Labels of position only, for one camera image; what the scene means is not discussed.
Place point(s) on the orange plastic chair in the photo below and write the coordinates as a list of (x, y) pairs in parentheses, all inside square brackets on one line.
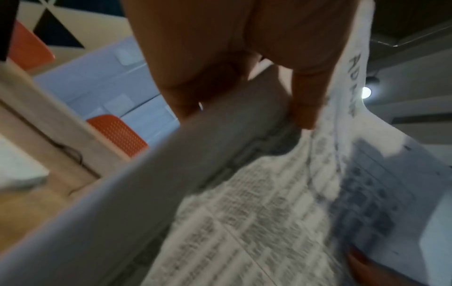
[(28, 49), (118, 134)]

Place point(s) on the person's right hand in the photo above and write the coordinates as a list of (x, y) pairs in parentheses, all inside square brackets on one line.
[(367, 271)]

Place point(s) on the white partition panel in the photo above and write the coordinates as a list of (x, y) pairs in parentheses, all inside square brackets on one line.
[(106, 78)]

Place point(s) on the round ceiling lamp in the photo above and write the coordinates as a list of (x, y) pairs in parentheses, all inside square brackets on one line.
[(368, 90)]

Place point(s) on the light wooden desk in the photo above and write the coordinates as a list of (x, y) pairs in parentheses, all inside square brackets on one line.
[(46, 120)]

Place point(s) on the white flat pad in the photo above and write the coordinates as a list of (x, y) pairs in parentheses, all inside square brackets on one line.
[(17, 164)]

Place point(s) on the printed newspaper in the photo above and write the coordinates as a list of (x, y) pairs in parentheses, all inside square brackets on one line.
[(268, 212)]

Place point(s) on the person's left hand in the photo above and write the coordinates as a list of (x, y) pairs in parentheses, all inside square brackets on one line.
[(219, 33)]

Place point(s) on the black monitor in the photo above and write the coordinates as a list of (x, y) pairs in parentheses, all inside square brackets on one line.
[(7, 28)]

